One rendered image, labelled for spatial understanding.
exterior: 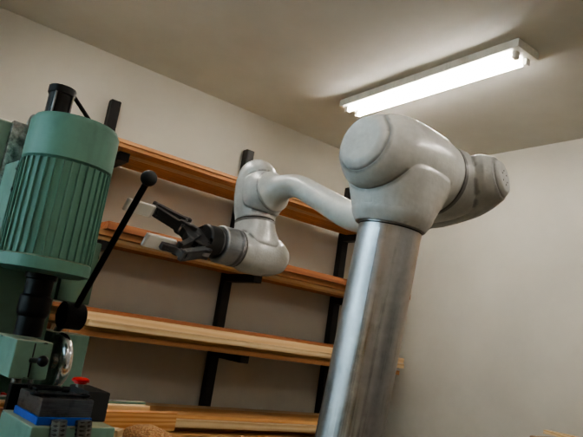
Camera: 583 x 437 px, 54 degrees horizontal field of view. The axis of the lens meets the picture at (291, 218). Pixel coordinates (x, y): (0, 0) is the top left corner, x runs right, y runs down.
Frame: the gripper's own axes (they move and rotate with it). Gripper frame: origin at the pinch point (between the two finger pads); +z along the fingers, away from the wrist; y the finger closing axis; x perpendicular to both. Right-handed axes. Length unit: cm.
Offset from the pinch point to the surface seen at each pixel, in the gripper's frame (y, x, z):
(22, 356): -15.1, -25.4, 16.1
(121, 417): -18.4, -36.8, -8.8
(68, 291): 10.5, -27.5, 0.9
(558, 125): 107, 91, -289
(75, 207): -0.9, -0.2, 14.0
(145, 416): -18.3, -36.5, -14.7
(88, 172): 2.9, 5.8, 13.4
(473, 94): 127, 77, -226
